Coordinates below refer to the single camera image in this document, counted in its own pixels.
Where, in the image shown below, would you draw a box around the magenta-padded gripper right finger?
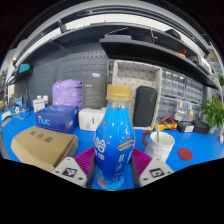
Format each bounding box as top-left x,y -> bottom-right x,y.
130,147 -> 175,188

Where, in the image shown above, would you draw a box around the small white box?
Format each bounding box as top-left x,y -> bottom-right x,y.
32,95 -> 49,113

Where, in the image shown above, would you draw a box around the blue drink bottle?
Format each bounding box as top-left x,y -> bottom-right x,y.
93,84 -> 137,191

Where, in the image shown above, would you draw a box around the potted green plant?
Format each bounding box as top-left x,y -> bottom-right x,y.
200,94 -> 224,134

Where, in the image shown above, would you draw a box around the brown cardboard box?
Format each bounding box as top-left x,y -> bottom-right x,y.
10,125 -> 79,173

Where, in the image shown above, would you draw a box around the metal spoon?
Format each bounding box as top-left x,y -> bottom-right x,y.
155,117 -> 161,144

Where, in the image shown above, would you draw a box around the teal plastic bin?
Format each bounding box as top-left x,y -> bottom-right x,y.
18,63 -> 32,75

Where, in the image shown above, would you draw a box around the dark grey upright carton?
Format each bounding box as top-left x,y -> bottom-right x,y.
81,71 -> 108,110

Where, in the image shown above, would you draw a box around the black zip pouch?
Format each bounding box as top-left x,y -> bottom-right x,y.
132,85 -> 158,128

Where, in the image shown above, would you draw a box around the white ribbed mug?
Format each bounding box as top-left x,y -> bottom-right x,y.
142,130 -> 176,163

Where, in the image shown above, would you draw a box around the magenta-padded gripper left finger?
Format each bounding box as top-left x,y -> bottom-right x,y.
52,146 -> 98,189

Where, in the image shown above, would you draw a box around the flat black case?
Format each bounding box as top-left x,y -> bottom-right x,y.
192,119 -> 211,135

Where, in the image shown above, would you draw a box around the blue carton box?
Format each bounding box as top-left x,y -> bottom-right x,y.
34,105 -> 80,134

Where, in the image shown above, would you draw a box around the black box with white label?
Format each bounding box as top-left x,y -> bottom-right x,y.
175,120 -> 195,134

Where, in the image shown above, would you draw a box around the grey small-parts drawer cabinet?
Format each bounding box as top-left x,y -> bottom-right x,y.
184,76 -> 204,102
161,68 -> 188,98
158,96 -> 201,122

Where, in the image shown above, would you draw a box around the beige dotted storage tray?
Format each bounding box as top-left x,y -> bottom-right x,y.
111,59 -> 163,130

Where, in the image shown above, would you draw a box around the purple plastic bag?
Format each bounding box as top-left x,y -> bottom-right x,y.
51,79 -> 83,109

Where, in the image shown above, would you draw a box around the clear organizer box, coloured parts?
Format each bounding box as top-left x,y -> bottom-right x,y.
174,99 -> 195,122

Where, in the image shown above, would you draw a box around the white carton box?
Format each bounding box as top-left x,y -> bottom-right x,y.
78,107 -> 108,132

